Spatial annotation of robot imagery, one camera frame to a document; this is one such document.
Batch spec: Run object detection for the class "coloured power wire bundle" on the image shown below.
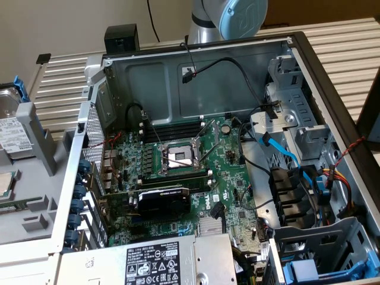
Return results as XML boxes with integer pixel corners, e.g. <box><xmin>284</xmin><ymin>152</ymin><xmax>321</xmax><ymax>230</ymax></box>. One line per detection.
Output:
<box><xmin>322</xmin><ymin>166</ymin><xmax>354</xmax><ymax>216</ymax></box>

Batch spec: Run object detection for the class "black plastic box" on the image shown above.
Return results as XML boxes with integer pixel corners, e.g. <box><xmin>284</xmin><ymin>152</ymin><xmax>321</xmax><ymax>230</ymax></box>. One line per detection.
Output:
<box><xmin>103</xmin><ymin>24</ymin><xmax>141</xmax><ymax>56</ymax></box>

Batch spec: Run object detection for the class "grey metal drive cage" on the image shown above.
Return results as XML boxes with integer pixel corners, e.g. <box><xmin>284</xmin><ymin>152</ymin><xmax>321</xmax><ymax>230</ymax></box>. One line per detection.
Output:
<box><xmin>249</xmin><ymin>47</ymin><xmax>338</xmax><ymax>163</ymax></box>

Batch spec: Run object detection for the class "metal CPU socket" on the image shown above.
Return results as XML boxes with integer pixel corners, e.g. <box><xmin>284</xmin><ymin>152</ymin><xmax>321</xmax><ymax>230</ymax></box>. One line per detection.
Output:
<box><xmin>157</xmin><ymin>138</ymin><xmax>208</xmax><ymax>176</ymax></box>

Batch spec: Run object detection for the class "black wire with connector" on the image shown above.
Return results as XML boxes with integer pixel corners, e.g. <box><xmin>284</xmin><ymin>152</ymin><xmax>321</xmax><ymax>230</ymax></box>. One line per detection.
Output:
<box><xmin>180</xmin><ymin>57</ymin><xmax>281</xmax><ymax>119</ymax></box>

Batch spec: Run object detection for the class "white barcode tag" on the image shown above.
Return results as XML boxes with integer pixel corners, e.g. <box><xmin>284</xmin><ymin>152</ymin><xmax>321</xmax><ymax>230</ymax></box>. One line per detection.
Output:
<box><xmin>259</xmin><ymin>242</ymin><xmax>271</xmax><ymax>264</ymax></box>

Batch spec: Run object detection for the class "open grey PC case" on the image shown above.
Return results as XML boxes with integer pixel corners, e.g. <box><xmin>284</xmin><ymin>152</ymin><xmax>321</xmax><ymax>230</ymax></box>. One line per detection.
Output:
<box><xmin>47</xmin><ymin>30</ymin><xmax>380</xmax><ymax>285</ymax></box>

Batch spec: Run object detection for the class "hard drive in blue caddy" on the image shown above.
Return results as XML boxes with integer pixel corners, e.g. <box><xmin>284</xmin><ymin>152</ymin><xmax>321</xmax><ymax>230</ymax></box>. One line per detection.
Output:
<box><xmin>267</xmin><ymin>216</ymin><xmax>380</xmax><ymax>285</ymax></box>

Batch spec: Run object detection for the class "blue SATA wire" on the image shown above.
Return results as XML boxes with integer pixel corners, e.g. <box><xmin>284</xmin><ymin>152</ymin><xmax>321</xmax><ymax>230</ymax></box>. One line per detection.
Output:
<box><xmin>258</xmin><ymin>132</ymin><xmax>314</xmax><ymax>192</ymax></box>

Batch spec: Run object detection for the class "silver finned heatsink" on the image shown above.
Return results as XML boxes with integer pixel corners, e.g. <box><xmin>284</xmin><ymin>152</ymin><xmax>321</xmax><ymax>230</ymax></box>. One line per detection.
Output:
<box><xmin>198</xmin><ymin>216</ymin><xmax>223</xmax><ymax>237</ymax></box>

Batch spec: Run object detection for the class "red black twisted wire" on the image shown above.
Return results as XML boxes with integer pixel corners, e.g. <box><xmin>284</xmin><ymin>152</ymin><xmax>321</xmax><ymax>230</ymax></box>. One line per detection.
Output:
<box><xmin>332</xmin><ymin>136</ymin><xmax>366</xmax><ymax>170</ymax></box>

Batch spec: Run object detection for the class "empty blue disk carrier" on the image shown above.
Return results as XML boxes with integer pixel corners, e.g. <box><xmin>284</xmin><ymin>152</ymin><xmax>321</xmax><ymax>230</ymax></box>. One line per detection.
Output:
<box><xmin>281</xmin><ymin>246</ymin><xmax>380</xmax><ymax>283</ymax></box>

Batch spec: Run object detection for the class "thin red wire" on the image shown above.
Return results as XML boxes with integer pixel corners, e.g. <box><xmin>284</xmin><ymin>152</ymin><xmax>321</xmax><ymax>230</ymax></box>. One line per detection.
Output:
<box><xmin>102</xmin><ymin>132</ymin><xmax>124</xmax><ymax>182</ymax></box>

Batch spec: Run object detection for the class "short black cable loop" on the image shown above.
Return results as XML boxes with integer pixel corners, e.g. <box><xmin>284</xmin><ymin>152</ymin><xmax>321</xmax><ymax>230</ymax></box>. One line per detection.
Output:
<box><xmin>126</xmin><ymin>102</ymin><xmax>149</xmax><ymax>119</ymax></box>

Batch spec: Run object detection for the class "grey plastic parts rack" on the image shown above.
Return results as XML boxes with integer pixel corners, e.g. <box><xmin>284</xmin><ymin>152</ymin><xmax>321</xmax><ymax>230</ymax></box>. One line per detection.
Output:
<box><xmin>0</xmin><ymin>102</ymin><xmax>75</xmax><ymax>247</ymax></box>

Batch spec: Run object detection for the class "metal socket cover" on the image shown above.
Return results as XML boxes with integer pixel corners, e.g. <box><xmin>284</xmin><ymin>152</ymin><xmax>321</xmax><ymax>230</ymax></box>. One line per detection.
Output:
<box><xmin>192</xmin><ymin>118</ymin><xmax>220</xmax><ymax>148</ymax></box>

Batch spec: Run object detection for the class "brown cardboard box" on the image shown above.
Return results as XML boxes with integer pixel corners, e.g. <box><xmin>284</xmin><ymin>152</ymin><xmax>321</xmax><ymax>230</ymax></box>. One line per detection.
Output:
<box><xmin>258</xmin><ymin>0</ymin><xmax>380</xmax><ymax>29</ymax></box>

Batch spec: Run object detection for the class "metal locking lever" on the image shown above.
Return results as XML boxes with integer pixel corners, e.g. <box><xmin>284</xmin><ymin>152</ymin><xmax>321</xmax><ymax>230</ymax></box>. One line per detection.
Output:
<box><xmin>141</xmin><ymin>111</ymin><xmax>164</xmax><ymax>149</ymax></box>
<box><xmin>195</xmin><ymin>118</ymin><xmax>216</xmax><ymax>164</ymax></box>

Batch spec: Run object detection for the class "thin black wall cable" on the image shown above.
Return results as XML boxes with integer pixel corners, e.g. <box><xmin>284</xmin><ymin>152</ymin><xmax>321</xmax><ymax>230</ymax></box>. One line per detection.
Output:
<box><xmin>146</xmin><ymin>0</ymin><xmax>161</xmax><ymax>42</ymax></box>

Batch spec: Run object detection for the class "green Dell motherboard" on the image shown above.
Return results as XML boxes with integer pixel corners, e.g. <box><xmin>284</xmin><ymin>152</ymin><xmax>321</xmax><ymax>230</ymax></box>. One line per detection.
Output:
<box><xmin>100</xmin><ymin>114</ymin><xmax>271</xmax><ymax>270</ymax></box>

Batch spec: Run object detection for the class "silver power supply unit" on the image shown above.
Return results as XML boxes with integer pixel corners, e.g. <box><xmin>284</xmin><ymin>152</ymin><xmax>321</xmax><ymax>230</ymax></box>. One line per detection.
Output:
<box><xmin>59</xmin><ymin>233</ymin><xmax>238</xmax><ymax>285</ymax></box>

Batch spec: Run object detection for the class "thin black wire loop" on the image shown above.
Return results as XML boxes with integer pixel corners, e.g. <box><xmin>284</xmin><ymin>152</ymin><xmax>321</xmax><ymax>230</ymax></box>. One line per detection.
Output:
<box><xmin>239</xmin><ymin>184</ymin><xmax>254</xmax><ymax>208</ymax></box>

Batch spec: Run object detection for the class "black mesh sleeved cable bundle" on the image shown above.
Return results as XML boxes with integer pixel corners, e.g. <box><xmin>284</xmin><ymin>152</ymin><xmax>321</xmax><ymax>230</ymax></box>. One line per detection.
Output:
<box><xmin>231</xmin><ymin>246</ymin><xmax>259</xmax><ymax>285</ymax></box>

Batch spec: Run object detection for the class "green RAM stick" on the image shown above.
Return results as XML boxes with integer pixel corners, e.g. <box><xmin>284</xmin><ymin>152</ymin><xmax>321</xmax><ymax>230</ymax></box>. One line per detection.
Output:
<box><xmin>0</xmin><ymin>199</ymin><xmax>32</xmax><ymax>215</ymax></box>

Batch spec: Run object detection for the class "black Nvidia graphics card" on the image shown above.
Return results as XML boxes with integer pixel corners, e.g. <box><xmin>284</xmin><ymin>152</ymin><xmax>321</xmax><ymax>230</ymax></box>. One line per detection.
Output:
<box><xmin>99</xmin><ymin>186</ymin><xmax>192</xmax><ymax>222</ymax></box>

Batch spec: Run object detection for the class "silver CPU chip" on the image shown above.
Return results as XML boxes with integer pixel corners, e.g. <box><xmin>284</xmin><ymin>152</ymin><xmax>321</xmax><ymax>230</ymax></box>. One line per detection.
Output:
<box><xmin>0</xmin><ymin>171</ymin><xmax>16</xmax><ymax>199</ymax></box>

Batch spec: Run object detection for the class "blue plastic latch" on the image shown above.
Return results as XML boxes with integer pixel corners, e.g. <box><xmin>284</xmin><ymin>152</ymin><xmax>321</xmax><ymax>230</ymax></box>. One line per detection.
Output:
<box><xmin>315</xmin><ymin>175</ymin><xmax>335</xmax><ymax>206</ymax></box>

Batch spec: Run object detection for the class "hard disk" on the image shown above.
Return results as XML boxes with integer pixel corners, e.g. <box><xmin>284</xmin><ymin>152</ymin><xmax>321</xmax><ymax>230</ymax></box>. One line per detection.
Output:
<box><xmin>0</xmin><ymin>75</ymin><xmax>36</xmax><ymax>163</ymax></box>

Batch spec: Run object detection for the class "black RAM slot bank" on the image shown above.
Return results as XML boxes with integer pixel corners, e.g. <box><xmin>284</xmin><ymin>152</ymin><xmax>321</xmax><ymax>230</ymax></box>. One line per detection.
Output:
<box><xmin>139</xmin><ymin>170</ymin><xmax>213</xmax><ymax>192</ymax></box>
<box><xmin>138</xmin><ymin>115</ymin><xmax>206</xmax><ymax>142</ymax></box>

